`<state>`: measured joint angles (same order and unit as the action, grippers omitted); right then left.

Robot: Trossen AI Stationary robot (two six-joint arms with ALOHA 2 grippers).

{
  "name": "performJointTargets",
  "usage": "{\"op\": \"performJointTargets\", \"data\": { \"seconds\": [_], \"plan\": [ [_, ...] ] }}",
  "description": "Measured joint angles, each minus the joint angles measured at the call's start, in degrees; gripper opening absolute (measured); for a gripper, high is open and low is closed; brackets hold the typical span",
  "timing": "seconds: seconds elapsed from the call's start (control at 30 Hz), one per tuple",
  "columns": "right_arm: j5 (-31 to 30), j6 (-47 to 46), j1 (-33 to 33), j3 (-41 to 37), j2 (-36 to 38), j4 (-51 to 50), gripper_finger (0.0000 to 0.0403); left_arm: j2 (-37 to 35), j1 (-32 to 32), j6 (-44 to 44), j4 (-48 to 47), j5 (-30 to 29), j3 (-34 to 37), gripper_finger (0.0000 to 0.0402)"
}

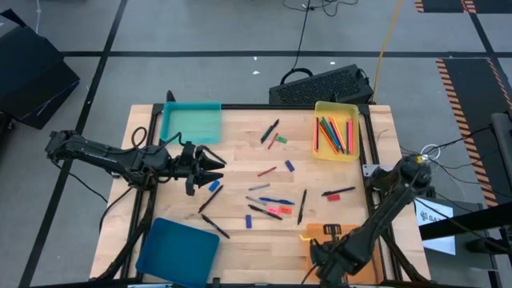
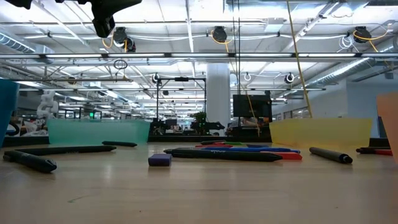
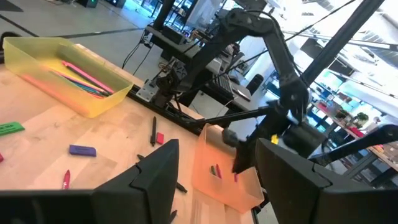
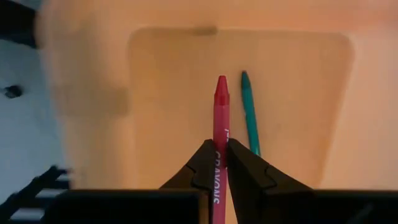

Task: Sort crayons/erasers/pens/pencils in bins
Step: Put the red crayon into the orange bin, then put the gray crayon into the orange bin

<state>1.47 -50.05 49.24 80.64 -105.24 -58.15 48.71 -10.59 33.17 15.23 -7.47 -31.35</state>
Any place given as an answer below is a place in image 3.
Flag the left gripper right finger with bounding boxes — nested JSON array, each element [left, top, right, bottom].
[[255, 138, 332, 224]]

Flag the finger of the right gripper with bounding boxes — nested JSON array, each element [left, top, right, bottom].
[[232, 138, 261, 174]]

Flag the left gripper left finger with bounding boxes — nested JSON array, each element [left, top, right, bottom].
[[92, 138, 180, 224]]

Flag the dark blue eraser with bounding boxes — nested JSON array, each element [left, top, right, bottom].
[[68, 144, 98, 157]]

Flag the blue pencil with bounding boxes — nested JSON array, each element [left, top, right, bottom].
[[70, 80, 110, 97]]

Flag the pink pencil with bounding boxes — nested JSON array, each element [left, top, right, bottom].
[[61, 60, 116, 95], [21, 73, 94, 115]]

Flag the orange translucent plastic bin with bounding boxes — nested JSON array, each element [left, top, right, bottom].
[[190, 123, 266, 214]]

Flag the black keyboard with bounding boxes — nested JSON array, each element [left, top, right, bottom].
[[211, 73, 234, 97]]

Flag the green eraser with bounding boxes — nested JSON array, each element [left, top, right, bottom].
[[0, 121, 26, 137]]

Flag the yellow translucent plastic bin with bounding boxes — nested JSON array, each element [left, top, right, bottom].
[[2, 36, 134, 119]]

